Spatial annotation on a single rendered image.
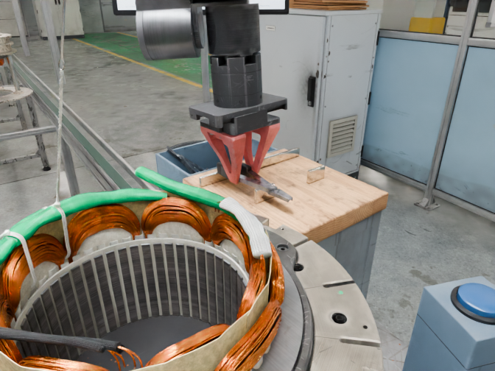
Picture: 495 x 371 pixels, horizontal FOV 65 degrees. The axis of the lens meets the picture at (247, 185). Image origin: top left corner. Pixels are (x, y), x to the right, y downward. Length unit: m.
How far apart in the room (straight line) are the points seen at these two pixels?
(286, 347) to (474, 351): 0.20
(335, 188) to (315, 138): 2.06
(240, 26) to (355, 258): 0.32
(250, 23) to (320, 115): 2.12
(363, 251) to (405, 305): 1.47
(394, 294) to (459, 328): 1.65
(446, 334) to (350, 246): 0.16
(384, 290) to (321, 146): 1.04
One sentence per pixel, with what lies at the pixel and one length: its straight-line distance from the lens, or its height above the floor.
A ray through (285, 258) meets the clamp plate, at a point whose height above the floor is 1.10.
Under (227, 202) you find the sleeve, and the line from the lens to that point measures 0.28.
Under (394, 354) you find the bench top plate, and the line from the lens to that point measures 0.71.
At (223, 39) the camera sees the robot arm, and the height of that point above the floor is 1.25.
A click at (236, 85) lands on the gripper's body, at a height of 1.21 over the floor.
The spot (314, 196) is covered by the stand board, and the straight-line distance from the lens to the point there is 0.50.
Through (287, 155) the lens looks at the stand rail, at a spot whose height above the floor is 1.07.
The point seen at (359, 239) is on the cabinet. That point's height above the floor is 1.01.
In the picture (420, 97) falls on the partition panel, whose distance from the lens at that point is 2.76.
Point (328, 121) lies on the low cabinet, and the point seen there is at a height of 0.55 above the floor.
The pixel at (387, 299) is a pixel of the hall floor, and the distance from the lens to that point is 2.02.
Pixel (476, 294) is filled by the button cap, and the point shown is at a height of 1.04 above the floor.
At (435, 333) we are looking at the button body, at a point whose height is 1.00.
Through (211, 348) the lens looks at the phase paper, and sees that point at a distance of 0.21.
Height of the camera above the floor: 1.30
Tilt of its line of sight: 26 degrees down
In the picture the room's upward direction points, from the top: straight up
